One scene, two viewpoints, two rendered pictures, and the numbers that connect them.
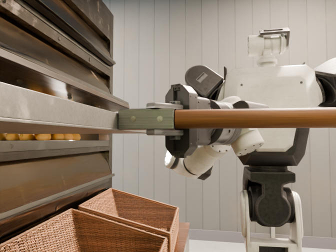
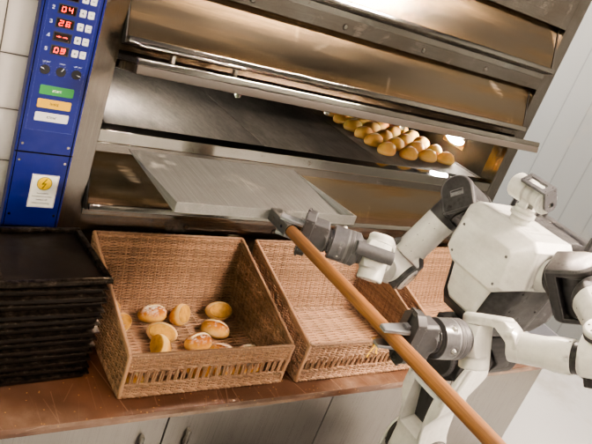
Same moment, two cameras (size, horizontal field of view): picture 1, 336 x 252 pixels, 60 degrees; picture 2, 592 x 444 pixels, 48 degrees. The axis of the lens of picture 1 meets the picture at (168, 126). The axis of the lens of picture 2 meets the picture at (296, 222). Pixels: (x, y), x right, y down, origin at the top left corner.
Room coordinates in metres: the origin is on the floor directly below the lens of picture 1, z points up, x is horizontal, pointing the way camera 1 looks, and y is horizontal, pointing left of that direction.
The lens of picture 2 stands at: (-0.63, -1.04, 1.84)
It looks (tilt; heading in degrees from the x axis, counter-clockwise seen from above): 22 degrees down; 43
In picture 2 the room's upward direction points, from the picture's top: 21 degrees clockwise
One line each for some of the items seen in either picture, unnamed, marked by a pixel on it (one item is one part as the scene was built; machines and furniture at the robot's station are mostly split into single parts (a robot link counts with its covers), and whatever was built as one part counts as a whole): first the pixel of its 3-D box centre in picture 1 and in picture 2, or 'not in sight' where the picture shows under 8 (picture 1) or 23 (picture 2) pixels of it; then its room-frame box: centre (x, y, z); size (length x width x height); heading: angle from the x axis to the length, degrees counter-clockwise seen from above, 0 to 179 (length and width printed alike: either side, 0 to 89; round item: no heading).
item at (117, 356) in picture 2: not in sight; (188, 307); (0.53, 0.36, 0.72); 0.56 x 0.49 x 0.28; 172
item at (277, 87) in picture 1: (265, 113); (511, 267); (0.98, -0.33, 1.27); 0.34 x 0.30 x 0.36; 78
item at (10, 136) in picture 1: (21, 135); (383, 129); (1.78, 0.90, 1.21); 0.61 x 0.48 x 0.06; 82
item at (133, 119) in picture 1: (147, 119); (282, 221); (0.47, 0.03, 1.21); 0.09 x 0.04 x 0.03; 82
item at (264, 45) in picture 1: (264, 48); (529, 196); (0.92, -0.31, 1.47); 0.10 x 0.07 x 0.09; 78
